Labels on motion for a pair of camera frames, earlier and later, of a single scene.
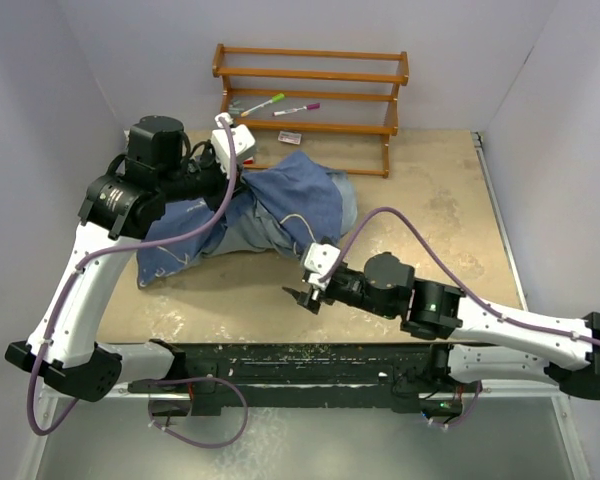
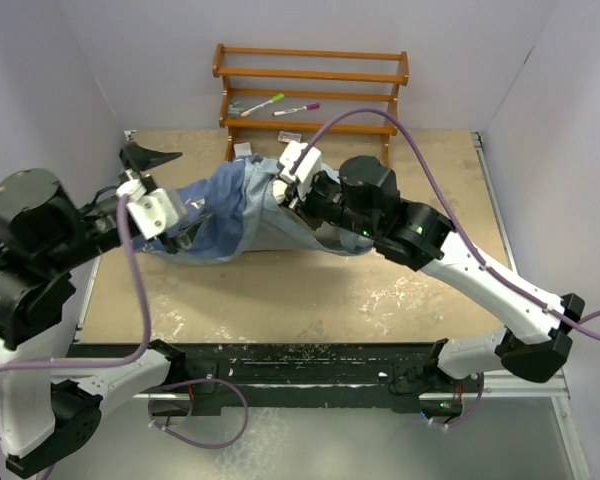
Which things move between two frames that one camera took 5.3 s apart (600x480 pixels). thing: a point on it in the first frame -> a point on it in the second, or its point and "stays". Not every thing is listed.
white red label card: x=289 y=137 stays
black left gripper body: x=198 y=179 -> x=103 y=225
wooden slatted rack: x=219 y=70 stays
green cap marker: x=276 y=98 stays
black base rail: x=310 y=377 stays
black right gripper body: x=346 y=287 -> x=323 y=202
